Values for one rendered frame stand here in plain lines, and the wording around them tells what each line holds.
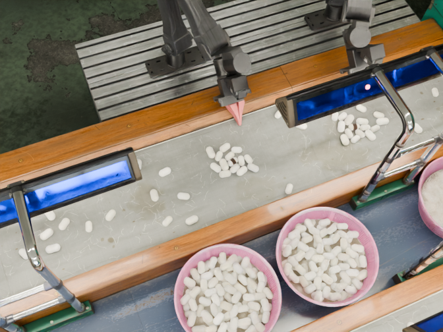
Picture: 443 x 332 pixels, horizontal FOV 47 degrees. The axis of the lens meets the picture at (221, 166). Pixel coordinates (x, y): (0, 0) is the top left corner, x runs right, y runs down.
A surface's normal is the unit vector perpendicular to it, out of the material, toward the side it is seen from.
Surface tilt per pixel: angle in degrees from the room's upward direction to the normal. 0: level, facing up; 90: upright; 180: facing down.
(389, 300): 0
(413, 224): 0
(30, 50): 0
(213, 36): 43
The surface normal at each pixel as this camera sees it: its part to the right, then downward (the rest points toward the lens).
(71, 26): 0.04, -0.47
